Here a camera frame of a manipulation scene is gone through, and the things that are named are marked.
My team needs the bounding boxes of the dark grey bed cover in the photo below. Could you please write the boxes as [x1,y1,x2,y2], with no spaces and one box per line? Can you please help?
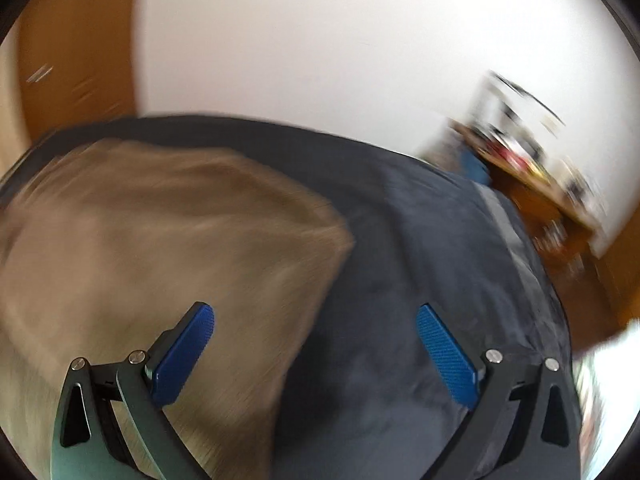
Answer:
[1,116,572,479]

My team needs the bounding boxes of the wooden desk with clutter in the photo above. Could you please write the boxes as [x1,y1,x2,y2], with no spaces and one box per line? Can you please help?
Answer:
[447,119,609,281]

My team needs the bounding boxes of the blue storage boxes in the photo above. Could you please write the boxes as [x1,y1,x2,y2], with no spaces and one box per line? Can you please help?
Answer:
[459,148,491,186]

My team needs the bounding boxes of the wooden door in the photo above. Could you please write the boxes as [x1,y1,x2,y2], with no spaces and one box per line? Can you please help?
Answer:
[17,0,137,141]

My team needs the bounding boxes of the brown fleece garment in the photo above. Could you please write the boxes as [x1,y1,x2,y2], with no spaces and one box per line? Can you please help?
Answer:
[1,140,353,479]

